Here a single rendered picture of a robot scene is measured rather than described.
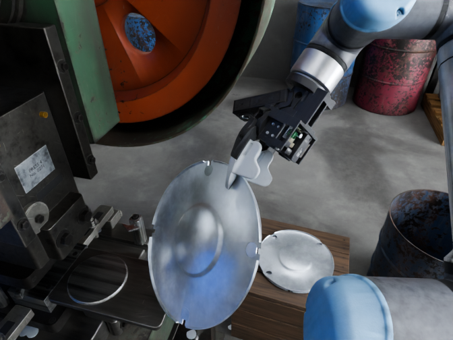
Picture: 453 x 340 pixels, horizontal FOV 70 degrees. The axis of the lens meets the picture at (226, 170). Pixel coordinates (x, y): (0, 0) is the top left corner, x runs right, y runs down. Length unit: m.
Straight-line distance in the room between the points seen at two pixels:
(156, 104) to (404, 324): 0.68
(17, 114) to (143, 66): 0.36
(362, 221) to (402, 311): 1.74
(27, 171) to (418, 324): 0.56
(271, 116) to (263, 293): 0.83
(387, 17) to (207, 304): 0.47
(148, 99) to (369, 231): 1.55
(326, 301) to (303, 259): 0.95
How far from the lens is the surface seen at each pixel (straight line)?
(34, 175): 0.63
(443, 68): 0.50
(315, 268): 1.32
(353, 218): 2.10
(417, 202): 1.69
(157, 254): 0.69
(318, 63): 0.53
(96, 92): 0.66
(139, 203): 2.13
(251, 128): 0.52
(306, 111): 0.52
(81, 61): 0.62
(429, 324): 0.39
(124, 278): 0.77
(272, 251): 1.34
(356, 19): 0.46
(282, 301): 1.23
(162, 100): 0.82
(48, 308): 0.83
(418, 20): 0.49
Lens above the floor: 1.39
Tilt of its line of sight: 36 degrees down
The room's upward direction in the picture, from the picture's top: straight up
